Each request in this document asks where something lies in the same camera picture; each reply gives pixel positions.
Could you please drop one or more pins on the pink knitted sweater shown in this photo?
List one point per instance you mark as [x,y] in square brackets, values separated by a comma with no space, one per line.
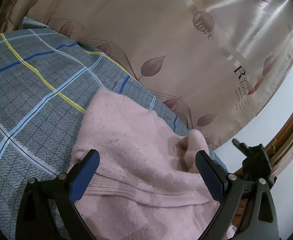
[147,185]

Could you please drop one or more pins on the grey plaid bed sheet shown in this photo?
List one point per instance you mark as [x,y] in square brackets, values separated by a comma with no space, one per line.
[47,82]

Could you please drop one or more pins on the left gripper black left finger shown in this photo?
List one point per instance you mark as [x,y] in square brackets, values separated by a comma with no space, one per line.
[35,220]

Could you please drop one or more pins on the beige leaf-print curtain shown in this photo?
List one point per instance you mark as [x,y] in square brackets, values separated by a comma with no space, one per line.
[216,62]

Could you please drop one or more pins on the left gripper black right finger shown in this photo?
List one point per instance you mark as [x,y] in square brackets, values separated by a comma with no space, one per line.
[259,220]

